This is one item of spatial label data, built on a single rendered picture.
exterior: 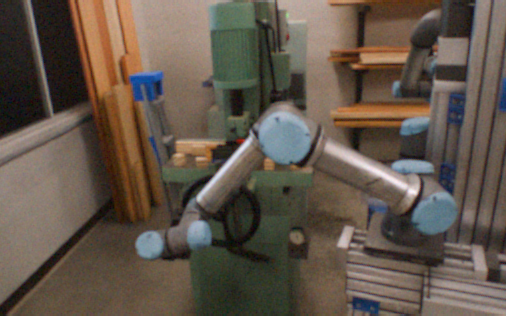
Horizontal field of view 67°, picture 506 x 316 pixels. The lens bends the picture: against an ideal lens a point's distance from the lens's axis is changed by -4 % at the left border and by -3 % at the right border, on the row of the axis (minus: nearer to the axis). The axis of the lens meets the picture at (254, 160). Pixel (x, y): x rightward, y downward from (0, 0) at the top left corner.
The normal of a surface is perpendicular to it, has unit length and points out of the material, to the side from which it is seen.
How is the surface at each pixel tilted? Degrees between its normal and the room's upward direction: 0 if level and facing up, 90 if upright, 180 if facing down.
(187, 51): 90
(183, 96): 90
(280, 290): 90
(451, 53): 90
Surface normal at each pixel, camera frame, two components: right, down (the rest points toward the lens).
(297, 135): -0.15, 0.29
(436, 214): 0.08, 0.40
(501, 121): -0.39, 0.34
